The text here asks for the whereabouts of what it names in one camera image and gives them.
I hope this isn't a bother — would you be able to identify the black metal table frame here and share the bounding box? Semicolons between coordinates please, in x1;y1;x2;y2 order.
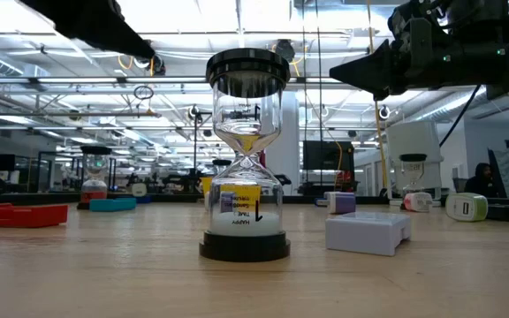
0;192;509;209

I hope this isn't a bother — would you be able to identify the large hourglass white sand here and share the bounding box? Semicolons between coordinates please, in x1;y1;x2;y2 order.
199;47;292;263

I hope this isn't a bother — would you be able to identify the grey hanging banner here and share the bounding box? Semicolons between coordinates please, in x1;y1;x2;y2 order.
487;148;509;198

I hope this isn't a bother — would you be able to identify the small black-capped hourglass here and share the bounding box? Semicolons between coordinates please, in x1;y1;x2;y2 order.
398;153;429;198
212;158;233;178

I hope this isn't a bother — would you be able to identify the white digital timer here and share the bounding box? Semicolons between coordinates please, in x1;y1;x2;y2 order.
324;210;413;257

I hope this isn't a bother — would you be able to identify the teal digital timer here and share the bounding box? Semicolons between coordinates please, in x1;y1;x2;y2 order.
88;197;138;213

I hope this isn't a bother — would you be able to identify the black ceiling cable reel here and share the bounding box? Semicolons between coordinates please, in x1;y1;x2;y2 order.
274;38;297;63

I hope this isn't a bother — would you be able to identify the person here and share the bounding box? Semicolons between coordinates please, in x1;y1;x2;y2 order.
464;162;501;199

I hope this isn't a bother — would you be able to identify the pink USB wall charger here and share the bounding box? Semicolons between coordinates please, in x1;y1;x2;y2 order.
403;192;434;214

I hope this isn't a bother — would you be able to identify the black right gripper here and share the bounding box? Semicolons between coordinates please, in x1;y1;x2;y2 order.
328;17;489;102

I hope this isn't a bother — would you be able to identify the green USB wall charger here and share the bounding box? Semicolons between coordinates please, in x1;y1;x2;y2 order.
444;192;490;223

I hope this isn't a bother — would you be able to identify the small hourglass red sand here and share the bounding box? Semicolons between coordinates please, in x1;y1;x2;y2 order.
76;145;113;211

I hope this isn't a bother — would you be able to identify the red digital timer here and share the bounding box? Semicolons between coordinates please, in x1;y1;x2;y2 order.
0;202;69;229

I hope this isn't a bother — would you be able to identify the white cup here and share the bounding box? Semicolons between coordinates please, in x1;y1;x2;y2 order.
385;120;444;208

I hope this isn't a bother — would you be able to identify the yellow plastic basket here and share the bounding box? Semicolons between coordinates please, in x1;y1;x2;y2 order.
200;176;215;207

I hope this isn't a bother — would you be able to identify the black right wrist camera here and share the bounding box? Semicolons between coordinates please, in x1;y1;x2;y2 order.
386;2;445;43

